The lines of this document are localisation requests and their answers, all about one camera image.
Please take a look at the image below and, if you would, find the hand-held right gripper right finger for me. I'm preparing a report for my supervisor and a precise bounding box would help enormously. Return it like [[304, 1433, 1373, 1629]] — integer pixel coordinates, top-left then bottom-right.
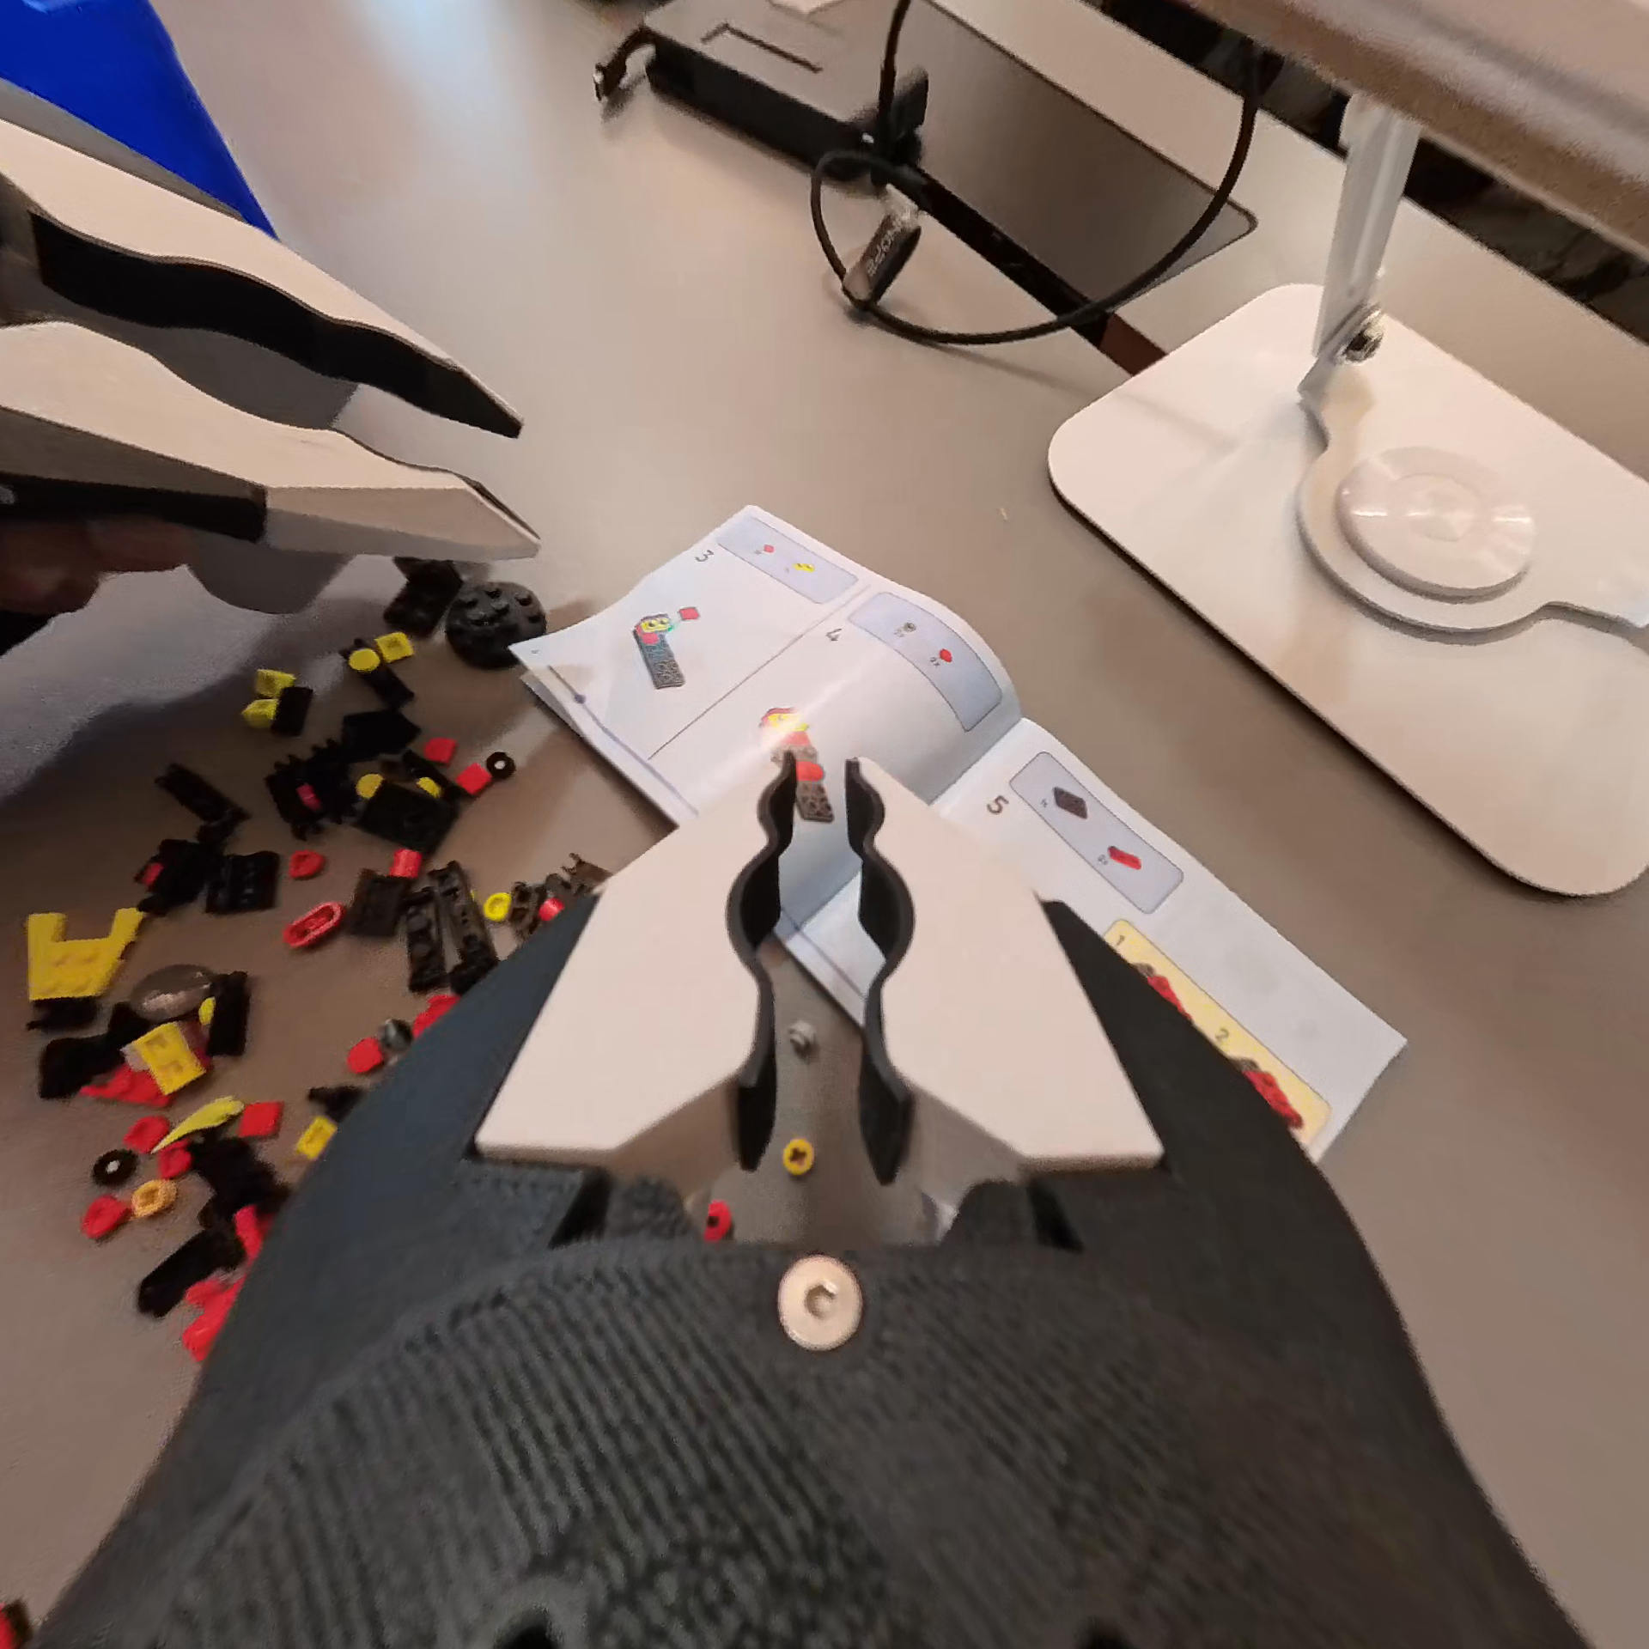
[[844, 758, 1166, 1186]]

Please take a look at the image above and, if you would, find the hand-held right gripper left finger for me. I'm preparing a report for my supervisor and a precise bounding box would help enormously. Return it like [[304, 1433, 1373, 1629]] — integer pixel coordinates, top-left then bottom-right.
[[474, 753, 801, 1176]]

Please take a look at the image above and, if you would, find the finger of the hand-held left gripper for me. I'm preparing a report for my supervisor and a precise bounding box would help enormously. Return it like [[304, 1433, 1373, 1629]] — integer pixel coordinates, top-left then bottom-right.
[[0, 320, 543, 564], [0, 116, 526, 444]]

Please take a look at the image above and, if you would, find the blue tagged storage bin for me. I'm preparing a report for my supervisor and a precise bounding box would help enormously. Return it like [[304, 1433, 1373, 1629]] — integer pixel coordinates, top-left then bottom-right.
[[0, 0, 278, 241]]

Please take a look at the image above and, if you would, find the pile of lego pieces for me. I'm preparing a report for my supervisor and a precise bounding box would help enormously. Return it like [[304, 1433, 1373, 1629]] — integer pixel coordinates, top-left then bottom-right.
[[0, 557, 826, 1368]]

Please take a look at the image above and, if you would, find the open lego instruction booklet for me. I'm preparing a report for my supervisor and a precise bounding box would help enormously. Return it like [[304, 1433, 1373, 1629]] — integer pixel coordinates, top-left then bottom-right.
[[512, 506, 1409, 1162]]

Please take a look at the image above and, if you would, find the person's left hand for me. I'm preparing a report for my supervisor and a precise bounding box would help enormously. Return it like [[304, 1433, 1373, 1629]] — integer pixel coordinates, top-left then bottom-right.
[[0, 516, 196, 616]]

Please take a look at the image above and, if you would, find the black power adapter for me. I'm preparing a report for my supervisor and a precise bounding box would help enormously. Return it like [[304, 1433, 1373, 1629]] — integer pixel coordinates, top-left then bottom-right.
[[644, 0, 933, 164]]

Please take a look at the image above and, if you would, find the white book stand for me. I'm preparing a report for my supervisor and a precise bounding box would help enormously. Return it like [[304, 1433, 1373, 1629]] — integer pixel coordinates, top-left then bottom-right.
[[1046, 0, 1649, 901]]

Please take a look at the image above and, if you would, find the black table cable hatch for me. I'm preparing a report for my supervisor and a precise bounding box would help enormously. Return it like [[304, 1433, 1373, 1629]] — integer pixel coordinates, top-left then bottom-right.
[[888, 0, 1261, 353]]

